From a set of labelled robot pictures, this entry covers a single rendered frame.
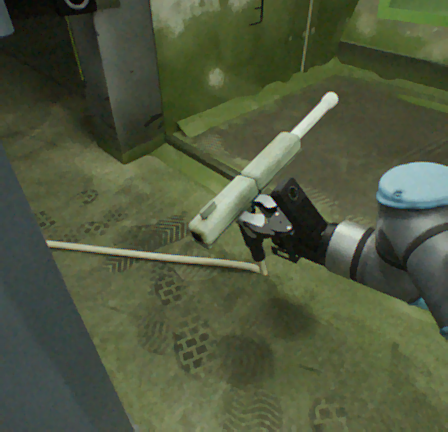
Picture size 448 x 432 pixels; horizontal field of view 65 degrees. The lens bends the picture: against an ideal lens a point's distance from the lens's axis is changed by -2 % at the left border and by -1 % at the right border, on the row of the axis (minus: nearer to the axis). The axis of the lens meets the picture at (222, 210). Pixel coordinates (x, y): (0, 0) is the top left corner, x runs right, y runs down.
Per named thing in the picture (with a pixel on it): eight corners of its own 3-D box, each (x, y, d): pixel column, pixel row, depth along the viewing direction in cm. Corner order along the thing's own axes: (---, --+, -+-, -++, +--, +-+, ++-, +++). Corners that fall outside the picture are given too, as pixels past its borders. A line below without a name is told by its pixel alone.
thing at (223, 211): (234, 302, 73) (199, 227, 58) (217, 292, 76) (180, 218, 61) (345, 164, 94) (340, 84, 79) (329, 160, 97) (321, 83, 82)
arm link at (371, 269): (466, 237, 48) (453, 281, 54) (374, 211, 55) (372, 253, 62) (444, 287, 43) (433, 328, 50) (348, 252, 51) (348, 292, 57)
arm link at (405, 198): (500, 203, 35) (473, 278, 43) (441, 145, 44) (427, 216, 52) (405, 223, 36) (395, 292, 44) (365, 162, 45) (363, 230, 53)
